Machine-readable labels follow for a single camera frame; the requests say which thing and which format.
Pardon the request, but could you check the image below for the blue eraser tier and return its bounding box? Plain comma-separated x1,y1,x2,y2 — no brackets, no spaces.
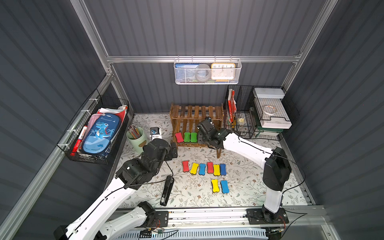
199,164,206,176

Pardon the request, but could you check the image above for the red eraser tier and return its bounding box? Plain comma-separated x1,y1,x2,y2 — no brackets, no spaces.
182,161,190,173
175,133,184,143

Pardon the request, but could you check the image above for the blue eraser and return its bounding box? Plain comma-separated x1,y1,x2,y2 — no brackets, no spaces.
220,164,227,176
221,180,230,194

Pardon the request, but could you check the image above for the yellow eraser tier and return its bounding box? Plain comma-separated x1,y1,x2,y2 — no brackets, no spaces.
211,179,220,193
190,163,199,175

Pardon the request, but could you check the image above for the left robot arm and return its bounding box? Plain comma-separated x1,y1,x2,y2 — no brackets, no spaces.
54,139,178,240

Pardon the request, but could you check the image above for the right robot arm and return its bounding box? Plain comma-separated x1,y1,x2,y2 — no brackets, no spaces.
197,117,292,215

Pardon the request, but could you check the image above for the wooden two-tier shelf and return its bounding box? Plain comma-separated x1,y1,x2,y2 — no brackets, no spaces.
170,104,224,148

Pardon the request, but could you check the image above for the green eraser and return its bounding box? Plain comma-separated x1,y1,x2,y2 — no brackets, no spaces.
184,132,191,143
191,133,198,143

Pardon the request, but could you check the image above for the green pencil cup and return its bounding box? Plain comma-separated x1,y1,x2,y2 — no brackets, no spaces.
127,127,149,154

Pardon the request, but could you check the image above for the black stapler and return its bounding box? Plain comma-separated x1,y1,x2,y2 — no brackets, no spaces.
160,176,175,206

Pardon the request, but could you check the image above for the colored pencils bunch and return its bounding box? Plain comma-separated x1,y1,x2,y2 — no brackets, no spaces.
129,125,141,140

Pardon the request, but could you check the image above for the blue dinosaur pencil case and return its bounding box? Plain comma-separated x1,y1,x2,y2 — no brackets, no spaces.
82,113,121,156

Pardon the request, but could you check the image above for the clear tape roll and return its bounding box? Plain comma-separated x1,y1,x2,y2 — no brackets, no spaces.
195,64,211,83

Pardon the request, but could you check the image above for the white mesh hanging basket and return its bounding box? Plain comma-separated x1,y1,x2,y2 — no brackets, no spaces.
174,58,242,85

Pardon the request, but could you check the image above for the yellow alarm clock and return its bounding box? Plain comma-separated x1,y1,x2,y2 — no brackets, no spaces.
211,63,236,82

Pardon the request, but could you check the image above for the blue box in basket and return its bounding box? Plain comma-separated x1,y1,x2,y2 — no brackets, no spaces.
174,63,199,83

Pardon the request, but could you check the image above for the tape roll on organizer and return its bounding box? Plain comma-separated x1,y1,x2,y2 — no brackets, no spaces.
262,105,277,116

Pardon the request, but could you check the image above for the white box on organizer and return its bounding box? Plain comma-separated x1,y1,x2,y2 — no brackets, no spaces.
253,87,292,130

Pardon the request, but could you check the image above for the red marker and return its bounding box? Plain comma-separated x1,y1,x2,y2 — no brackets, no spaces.
70,126,88,156

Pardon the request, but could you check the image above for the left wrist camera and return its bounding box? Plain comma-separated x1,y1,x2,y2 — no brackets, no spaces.
150,127,162,141

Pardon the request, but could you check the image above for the black wire desk organizer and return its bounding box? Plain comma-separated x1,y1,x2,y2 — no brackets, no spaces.
224,85,300,141

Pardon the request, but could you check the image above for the black wire wall basket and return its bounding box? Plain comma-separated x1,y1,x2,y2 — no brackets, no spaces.
58,91,130,165

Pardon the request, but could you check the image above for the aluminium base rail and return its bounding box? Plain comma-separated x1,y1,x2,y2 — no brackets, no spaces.
86,206,328,240

